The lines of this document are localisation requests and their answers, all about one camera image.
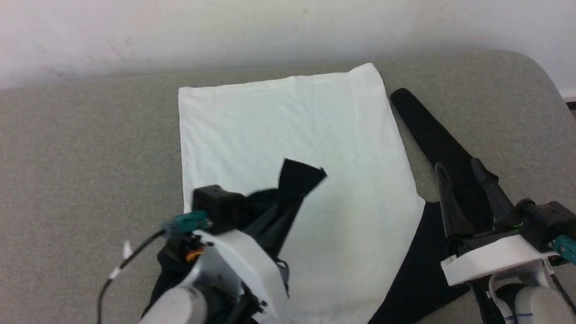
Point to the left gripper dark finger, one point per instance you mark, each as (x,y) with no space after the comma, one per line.
(284,227)
(269,215)

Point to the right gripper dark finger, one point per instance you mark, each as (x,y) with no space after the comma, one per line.
(452,207)
(495,198)

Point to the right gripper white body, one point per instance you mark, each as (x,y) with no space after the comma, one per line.
(495,256)

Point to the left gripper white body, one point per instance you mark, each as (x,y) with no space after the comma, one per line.
(252,265)

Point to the black and white long-sleeve shirt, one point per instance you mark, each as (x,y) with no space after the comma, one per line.
(315,135)

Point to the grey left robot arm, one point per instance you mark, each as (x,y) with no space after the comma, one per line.
(189,301)

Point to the grey fabric sofa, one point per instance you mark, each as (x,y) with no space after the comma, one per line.
(81,148)

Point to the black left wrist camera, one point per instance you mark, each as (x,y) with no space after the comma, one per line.
(220,207)

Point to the teal right camera connector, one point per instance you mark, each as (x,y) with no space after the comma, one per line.
(567,248)

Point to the teal camera connector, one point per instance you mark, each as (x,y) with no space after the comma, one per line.
(567,248)
(184,223)

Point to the teal left camera connector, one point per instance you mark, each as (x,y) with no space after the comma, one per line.
(184,223)

